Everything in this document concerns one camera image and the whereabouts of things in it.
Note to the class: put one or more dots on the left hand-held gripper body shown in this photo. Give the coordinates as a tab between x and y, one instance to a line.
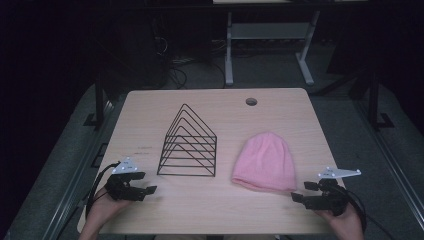
119	186

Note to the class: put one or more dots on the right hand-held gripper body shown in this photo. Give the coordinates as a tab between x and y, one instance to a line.
333	196

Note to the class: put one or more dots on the pink knit beanie hat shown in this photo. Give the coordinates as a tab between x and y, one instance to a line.
265	163

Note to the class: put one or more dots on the person's right hand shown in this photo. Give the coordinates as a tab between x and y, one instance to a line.
343	220

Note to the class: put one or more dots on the person's left hand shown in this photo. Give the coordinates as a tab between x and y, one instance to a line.
105	208

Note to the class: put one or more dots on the black metal stand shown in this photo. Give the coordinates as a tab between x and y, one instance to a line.
375	100
99	100

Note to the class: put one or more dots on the white metal desk frame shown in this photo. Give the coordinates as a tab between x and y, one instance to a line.
266	31

